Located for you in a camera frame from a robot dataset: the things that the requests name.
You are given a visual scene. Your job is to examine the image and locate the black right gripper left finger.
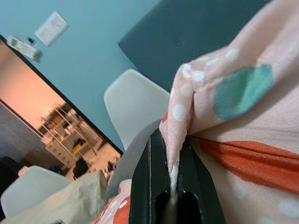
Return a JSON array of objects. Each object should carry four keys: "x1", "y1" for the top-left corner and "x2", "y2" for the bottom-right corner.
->
[{"x1": 128, "y1": 127, "x2": 173, "y2": 224}]

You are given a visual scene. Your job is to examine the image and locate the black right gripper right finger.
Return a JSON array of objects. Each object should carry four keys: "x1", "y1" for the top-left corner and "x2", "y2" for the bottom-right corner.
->
[{"x1": 178, "y1": 136, "x2": 227, "y2": 224}]

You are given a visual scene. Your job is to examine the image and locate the pink polka dot pillow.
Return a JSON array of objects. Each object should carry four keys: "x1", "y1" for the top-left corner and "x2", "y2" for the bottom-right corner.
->
[{"x1": 97, "y1": 0, "x2": 299, "y2": 224}]

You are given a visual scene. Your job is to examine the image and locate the black office chair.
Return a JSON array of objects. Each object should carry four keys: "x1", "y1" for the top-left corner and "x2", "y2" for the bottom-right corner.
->
[{"x1": 72, "y1": 157, "x2": 89, "y2": 180}]

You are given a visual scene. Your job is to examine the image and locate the white plastic shell chair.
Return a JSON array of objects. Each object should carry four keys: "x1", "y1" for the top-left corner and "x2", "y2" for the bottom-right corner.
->
[
  {"x1": 103, "y1": 69, "x2": 171, "y2": 151},
  {"x1": 0, "y1": 165, "x2": 73, "y2": 219}
]

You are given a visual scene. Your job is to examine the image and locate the wooden shelving unit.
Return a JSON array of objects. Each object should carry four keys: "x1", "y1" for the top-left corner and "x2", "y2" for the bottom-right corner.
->
[{"x1": 37, "y1": 104, "x2": 103, "y2": 173}]

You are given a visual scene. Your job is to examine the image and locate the white wall switch plate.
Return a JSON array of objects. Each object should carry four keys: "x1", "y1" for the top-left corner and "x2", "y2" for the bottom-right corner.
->
[{"x1": 34, "y1": 11, "x2": 70, "y2": 47}]

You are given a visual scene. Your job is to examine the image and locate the white wall-mounted device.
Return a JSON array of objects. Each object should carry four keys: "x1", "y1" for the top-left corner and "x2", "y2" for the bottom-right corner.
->
[{"x1": 7, "y1": 35, "x2": 43, "y2": 62}]

